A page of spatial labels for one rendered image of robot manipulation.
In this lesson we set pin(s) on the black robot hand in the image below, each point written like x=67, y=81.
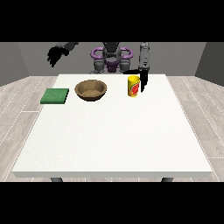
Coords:
x=143, y=77
x=55, y=56

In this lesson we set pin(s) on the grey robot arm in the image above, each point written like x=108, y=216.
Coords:
x=67, y=45
x=144, y=57

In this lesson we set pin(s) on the green square pad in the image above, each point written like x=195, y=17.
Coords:
x=54, y=96

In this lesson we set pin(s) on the brown wooden bowl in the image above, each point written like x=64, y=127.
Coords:
x=91, y=90

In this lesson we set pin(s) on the grey robot trunk purple rings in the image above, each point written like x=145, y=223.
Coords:
x=110, y=59

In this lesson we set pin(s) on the dark table leg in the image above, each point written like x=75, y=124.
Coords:
x=56, y=179
x=167, y=179

